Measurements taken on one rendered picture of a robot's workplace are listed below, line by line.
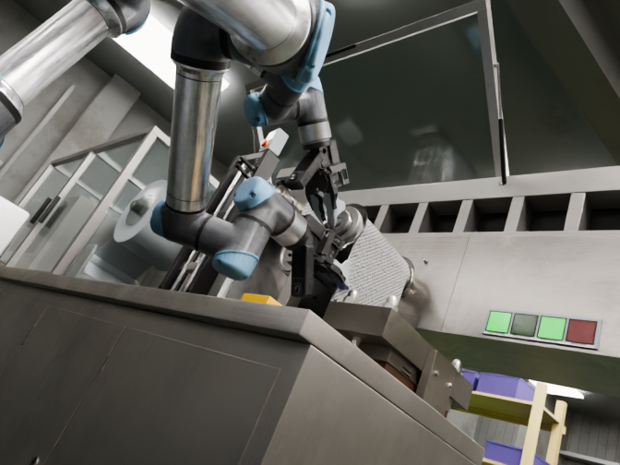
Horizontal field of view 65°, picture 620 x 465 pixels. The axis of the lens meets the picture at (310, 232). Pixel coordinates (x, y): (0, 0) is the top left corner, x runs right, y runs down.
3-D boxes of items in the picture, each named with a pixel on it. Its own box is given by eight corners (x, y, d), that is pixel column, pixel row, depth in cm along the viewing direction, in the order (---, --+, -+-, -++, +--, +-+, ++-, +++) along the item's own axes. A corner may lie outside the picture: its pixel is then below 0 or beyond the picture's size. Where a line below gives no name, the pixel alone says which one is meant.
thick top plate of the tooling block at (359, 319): (319, 326, 102) (329, 300, 104) (409, 395, 125) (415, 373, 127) (381, 336, 90) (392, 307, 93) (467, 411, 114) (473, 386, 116)
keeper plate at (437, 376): (412, 399, 97) (428, 349, 102) (435, 416, 103) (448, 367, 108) (423, 402, 96) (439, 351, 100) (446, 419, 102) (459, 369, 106)
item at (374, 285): (326, 311, 109) (354, 243, 117) (378, 354, 123) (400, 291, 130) (327, 312, 109) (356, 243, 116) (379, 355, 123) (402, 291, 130)
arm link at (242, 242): (197, 267, 95) (223, 220, 99) (250, 288, 93) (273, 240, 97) (189, 251, 88) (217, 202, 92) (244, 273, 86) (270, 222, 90)
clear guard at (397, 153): (251, 89, 214) (252, 89, 214) (272, 200, 222) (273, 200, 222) (480, 9, 140) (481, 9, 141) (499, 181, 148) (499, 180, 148)
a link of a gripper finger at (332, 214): (352, 222, 121) (344, 186, 120) (338, 229, 117) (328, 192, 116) (343, 223, 123) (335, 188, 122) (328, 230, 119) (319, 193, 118)
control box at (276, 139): (255, 149, 178) (266, 129, 182) (268, 160, 181) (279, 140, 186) (265, 145, 173) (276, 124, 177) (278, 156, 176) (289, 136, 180)
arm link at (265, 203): (222, 208, 94) (242, 173, 97) (259, 240, 100) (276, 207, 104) (247, 207, 88) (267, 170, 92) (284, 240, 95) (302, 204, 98)
